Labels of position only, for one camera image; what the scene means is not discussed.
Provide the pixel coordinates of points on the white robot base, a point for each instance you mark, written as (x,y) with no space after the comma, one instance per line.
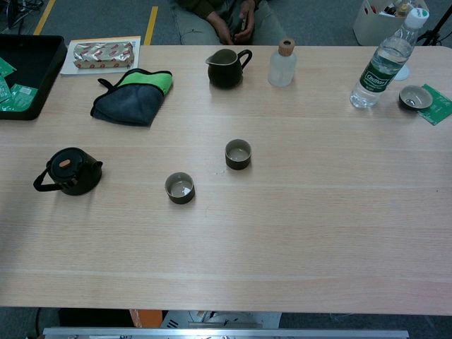
(219,319)

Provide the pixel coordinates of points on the dark teacup grey inside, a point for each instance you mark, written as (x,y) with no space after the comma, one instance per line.
(238,164)
(180,197)

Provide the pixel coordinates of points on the clear plastic water bottle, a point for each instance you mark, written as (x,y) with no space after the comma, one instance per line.
(385,60)

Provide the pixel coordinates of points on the black ceramic pitcher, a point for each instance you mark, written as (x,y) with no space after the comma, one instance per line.
(226,76)

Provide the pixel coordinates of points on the frosted glass bottle wooden cap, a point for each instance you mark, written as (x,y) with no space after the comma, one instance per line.
(282,70)

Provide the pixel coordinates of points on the green and grey cloth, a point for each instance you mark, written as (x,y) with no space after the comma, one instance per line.
(130,106)

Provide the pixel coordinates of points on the seated person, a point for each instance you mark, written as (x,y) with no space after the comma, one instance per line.
(197,28)

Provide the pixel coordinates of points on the black phone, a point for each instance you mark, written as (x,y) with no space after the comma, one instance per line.
(244,22)

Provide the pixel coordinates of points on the silver foil tea package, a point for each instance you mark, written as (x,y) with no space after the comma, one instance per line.
(102,54)

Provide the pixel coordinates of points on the orange panel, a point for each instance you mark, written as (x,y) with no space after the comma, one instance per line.
(144,318)

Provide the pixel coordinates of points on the white storage box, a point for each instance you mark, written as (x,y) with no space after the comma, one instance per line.
(367,28)

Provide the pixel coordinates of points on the white round disc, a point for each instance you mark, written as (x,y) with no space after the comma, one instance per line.
(402,74)

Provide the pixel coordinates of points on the dark flared tea bowl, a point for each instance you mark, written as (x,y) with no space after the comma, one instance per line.
(415,95)

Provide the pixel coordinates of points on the green tea sachet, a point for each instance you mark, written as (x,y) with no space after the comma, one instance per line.
(3,90)
(23,97)
(5,67)
(439,106)

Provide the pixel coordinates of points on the black plastic tray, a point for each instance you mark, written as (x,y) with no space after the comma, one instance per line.
(35,60)

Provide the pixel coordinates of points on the black tripod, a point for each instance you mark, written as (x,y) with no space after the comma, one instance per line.
(429,35)

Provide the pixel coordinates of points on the aluminium rail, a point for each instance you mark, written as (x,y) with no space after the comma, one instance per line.
(212,333)

